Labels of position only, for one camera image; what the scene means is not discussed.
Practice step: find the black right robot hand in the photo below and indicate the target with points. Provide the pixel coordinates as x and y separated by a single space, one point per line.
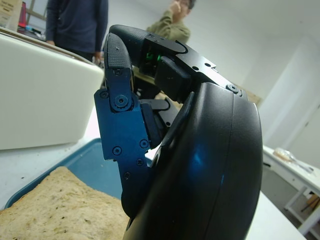
200 162

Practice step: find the slice of brown bread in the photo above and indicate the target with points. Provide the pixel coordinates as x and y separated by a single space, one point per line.
62 207

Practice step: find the white table with bread bag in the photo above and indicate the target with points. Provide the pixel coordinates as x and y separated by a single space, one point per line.
282 170

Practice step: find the clear bag of bread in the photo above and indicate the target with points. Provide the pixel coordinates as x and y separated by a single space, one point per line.
283 153

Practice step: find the blue plastic tray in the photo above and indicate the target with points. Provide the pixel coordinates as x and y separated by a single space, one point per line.
87 162

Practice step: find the white two-slot toaster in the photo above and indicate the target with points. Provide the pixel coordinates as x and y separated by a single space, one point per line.
42 95

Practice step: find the person in olive shirt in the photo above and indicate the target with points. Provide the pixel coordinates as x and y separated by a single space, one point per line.
172 27

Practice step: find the person in dark clothes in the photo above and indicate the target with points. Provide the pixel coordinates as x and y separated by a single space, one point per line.
77 22

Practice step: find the cardboard box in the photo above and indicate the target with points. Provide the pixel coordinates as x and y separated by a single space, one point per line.
8 12

